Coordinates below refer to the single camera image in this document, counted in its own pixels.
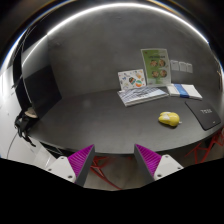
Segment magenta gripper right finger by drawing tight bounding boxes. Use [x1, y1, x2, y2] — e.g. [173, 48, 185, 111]
[134, 144, 183, 184]

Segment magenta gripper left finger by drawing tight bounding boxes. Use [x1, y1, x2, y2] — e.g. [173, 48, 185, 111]
[47, 145, 95, 187]

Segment yellow computer mouse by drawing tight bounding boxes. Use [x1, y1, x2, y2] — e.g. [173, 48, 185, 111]
[158, 112, 181, 127]

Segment red chair left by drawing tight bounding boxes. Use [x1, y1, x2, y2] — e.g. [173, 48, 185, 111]
[90, 156, 120, 190]

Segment red chair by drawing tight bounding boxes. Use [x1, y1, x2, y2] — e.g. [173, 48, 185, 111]
[90, 156, 120, 190]
[186, 127, 224, 164]

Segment black backpack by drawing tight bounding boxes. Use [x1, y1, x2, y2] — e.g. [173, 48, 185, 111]
[14, 107, 38, 146]

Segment red chair right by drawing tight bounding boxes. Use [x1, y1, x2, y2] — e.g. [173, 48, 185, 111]
[186, 127, 224, 164]

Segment white and blue box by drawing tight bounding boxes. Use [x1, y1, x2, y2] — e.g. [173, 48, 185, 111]
[167, 84, 202, 100]

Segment colourful sticker card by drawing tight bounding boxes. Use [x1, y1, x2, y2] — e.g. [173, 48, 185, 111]
[118, 69, 146, 90]

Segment green poster sign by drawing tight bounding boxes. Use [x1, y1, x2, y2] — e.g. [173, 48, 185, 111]
[141, 48, 171, 86]

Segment white wall sockets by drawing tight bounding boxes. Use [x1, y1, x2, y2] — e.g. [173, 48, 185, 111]
[170, 60, 193, 73]

